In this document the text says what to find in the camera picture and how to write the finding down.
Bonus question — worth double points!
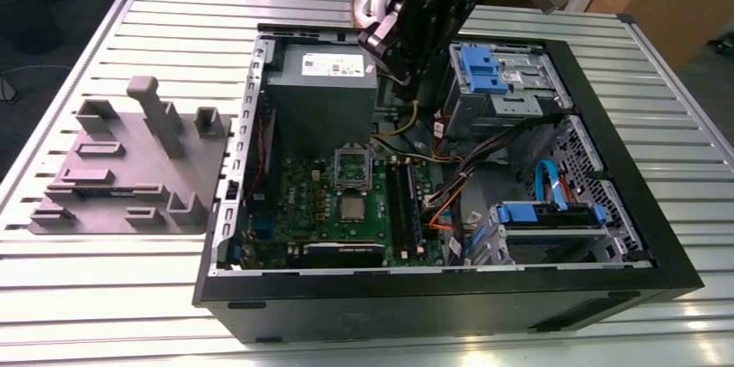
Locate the metal disk bay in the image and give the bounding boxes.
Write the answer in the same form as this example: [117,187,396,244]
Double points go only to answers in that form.
[445,42,576,140]
[486,201,648,266]

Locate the thin red wire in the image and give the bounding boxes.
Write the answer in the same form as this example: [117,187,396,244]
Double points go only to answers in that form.
[243,107,271,205]

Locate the black white wire bundle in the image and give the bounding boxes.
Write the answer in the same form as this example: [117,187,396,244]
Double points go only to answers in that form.
[372,134,458,166]

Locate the blue flat wire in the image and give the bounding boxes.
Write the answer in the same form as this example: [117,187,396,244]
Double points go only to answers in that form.
[461,220,489,266]
[534,159,576,213]

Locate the yellow wire bundle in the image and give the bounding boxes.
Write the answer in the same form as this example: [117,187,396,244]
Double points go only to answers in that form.
[372,98,421,140]

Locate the metal socket cover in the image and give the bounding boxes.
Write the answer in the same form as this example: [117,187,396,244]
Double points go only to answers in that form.
[334,145,380,195]

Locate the graphics card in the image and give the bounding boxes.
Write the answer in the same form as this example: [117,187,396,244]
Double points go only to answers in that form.
[285,238,388,269]

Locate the red disk wire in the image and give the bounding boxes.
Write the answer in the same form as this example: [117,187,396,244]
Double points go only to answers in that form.
[550,175,576,211]

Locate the CPU socket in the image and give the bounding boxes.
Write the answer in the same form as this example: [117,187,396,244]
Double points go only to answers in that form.
[336,193,373,226]

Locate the blue plastic bay bracket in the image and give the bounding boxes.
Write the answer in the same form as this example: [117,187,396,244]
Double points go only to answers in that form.
[461,46,513,95]

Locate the green motherboard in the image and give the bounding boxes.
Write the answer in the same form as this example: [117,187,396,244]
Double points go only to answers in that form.
[239,143,456,270]

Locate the black cable bundle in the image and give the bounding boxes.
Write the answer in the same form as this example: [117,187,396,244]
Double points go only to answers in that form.
[428,113,569,213]

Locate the wire locking lever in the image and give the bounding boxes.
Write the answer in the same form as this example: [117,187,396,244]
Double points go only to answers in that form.
[370,145,384,196]

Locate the grey parts rack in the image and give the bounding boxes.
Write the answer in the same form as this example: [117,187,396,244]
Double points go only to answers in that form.
[27,76,241,237]

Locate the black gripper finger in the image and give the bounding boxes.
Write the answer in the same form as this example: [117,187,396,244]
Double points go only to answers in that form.
[393,0,478,100]
[358,9,416,87]

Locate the RAM stick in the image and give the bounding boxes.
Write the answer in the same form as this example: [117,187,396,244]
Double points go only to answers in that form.
[73,187,139,199]

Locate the silver CPU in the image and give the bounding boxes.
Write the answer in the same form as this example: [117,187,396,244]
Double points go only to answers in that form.
[340,196,370,221]

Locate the hard disk in blue carrier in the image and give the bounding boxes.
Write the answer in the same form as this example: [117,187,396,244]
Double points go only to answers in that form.
[496,203,609,230]

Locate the black RAM slot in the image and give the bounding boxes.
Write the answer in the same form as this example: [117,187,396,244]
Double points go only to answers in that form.
[392,156,413,257]
[382,156,406,257]
[400,156,421,256]

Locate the black PC case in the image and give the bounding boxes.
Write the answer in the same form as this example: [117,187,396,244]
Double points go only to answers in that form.
[193,21,707,345]

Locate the wooden cabinet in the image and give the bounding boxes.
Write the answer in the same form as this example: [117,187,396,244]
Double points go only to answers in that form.
[590,0,734,71]

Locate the grey power supply unit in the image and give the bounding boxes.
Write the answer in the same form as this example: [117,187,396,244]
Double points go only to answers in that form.
[262,43,381,147]

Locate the orange wires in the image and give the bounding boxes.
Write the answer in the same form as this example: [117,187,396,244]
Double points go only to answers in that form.
[429,194,461,231]

